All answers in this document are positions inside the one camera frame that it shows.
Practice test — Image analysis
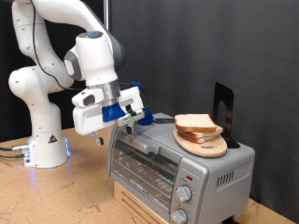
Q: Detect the black base cable silver connector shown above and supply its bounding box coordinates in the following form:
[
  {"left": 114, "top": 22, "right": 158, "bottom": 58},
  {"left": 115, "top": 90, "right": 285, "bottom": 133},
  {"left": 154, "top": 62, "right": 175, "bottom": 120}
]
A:
[{"left": 0, "top": 143, "right": 31, "bottom": 152}]

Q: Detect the blue cable clip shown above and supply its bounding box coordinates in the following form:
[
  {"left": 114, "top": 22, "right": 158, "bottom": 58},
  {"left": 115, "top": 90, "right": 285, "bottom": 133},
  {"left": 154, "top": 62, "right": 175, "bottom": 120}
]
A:
[{"left": 130, "top": 80, "right": 144, "bottom": 92}]

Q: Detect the black fabric backdrop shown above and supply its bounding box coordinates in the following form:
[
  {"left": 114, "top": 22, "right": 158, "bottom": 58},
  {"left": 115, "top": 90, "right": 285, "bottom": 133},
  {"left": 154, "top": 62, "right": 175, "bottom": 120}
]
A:
[{"left": 0, "top": 0, "right": 107, "bottom": 143}]

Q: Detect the glass oven door with handle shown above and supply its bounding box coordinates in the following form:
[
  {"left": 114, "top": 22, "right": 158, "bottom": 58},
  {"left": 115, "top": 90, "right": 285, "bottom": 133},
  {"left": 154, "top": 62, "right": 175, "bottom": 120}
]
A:
[{"left": 108, "top": 125, "right": 185, "bottom": 216}]

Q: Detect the oval wooden cutting board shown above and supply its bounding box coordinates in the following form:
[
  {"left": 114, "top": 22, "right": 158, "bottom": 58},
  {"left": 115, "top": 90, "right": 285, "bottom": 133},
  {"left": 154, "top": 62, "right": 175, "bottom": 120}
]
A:
[{"left": 173, "top": 127, "right": 228, "bottom": 158}]

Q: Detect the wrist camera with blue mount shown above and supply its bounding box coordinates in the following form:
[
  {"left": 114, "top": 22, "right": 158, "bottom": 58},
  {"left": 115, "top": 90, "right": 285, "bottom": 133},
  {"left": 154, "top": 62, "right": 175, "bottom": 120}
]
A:
[{"left": 102, "top": 102, "right": 147, "bottom": 127}]

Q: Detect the vertical metal pole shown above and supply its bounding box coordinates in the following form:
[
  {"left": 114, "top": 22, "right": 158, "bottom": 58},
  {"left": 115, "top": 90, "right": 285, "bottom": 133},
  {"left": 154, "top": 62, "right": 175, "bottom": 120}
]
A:
[{"left": 103, "top": 0, "right": 111, "bottom": 32}]

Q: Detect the metal spatula with blue block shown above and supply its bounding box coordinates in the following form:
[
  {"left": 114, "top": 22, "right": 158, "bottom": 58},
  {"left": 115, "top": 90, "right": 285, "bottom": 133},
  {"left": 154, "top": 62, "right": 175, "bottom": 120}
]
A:
[{"left": 138, "top": 107, "right": 176, "bottom": 126}]

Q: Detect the silver toaster oven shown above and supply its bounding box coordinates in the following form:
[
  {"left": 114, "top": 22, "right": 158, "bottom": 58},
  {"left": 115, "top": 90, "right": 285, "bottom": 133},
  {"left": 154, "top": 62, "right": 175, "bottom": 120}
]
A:
[{"left": 107, "top": 112, "right": 256, "bottom": 224}]

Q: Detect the wire oven rack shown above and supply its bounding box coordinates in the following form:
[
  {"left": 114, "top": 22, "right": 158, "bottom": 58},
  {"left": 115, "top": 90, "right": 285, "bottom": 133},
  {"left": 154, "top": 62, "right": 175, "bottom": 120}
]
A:
[{"left": 113, "top": 148, "right": 178, "bottom": 208}]

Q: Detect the silver oven knob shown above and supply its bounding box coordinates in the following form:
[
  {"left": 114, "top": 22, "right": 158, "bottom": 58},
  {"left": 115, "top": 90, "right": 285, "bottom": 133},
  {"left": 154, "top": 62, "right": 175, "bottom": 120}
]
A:
[
  {"left": 171, "top": 208, "right": 189, "bottom": 224},
  {"left": 176, "top": 185, "right": 193, "bottom": 203}
]

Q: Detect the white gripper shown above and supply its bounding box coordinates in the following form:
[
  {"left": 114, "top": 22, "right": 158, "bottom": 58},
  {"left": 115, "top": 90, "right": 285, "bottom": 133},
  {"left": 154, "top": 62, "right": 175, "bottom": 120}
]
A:
[{"left": 72, "top": 86, "right": 146, "bottom": 147}]

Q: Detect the black metal bookend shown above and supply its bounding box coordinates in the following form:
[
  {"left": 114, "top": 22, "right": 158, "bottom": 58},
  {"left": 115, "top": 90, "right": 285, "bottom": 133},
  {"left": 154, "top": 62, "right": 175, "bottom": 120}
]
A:
[{"left": 212, "top": 82, "right": 241, "bottom": 149}]

